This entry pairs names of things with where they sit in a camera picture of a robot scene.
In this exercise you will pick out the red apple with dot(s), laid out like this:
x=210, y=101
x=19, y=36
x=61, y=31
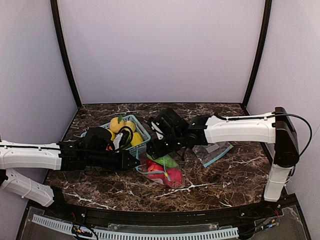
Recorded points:
x=155, y=172
x=176, y=178
x=150, y=163

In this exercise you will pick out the blue plastic basket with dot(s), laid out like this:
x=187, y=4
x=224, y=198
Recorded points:
x=101, y=138

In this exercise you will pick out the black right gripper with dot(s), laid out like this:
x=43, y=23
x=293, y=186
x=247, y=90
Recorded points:
x=155, y=148

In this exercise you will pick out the pale yellow pear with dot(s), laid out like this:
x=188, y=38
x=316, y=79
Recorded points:
x=131, y=125

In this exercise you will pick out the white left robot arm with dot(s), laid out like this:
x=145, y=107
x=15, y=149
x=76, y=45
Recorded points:
x=61, y=156

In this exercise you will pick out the right black frame post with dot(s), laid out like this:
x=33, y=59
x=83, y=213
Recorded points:
x=258, y=53

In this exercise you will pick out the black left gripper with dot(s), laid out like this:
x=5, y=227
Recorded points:
x=125, y=161

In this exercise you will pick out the yellow lemon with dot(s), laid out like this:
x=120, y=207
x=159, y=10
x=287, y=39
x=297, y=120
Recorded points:
x=137, y=139

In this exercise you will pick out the yellow pear with leaf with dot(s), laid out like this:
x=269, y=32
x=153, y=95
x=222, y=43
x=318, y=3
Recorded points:
x=116, y=124

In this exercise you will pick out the white slotted cable duct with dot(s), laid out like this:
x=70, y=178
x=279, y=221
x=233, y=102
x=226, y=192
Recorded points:
x=136, y=232

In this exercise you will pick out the black front rail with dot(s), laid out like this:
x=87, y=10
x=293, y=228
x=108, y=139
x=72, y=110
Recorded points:
x=89, y=216

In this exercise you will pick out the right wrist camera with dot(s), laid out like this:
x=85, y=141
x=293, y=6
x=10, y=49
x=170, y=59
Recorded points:
x=154, y=123

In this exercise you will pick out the left black frame post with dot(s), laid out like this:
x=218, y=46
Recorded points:
x=63, y=52

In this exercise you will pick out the black frame post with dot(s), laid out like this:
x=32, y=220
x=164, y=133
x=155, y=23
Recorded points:
x=258, y=53
x=63, y=52

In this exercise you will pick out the clear zip top bag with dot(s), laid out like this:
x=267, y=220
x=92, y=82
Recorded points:
x=164, y=170

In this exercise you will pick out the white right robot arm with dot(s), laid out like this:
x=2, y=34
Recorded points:
x=174, y=132

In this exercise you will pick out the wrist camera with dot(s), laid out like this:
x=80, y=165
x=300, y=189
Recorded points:
x=154, y=123
x=123, y=139

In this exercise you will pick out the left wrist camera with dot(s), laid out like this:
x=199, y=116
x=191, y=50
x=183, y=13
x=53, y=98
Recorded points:
x=123, y=139

